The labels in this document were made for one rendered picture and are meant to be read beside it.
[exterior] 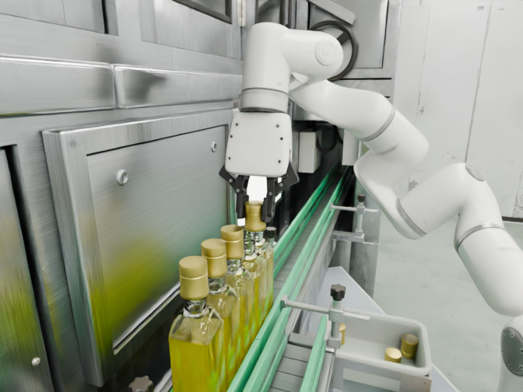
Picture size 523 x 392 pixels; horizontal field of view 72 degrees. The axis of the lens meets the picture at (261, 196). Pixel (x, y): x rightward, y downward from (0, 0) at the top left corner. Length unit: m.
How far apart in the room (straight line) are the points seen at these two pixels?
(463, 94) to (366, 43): 2.86
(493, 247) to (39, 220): 0.63
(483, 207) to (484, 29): 3.65
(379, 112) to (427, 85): 3.55
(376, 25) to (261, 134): 0.99
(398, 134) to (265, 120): 0.26
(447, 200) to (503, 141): 3.68
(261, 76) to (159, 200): 0.25
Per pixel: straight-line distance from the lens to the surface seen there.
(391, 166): 0.73
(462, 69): 4.26
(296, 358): 0.74
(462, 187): 0.72
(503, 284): 0.63
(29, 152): 0.46
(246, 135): 0.57
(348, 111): 0.69
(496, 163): 4.41
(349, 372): 0.86
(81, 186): 0.47
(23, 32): 0.47
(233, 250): 0.54
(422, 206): 0.72
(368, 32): 1.48
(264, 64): 0.57
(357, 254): 1.60
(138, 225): 0.57
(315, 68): 0.60
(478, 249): 0.67
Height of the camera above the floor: 1.36
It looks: 17 degrees down
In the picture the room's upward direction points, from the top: straight up
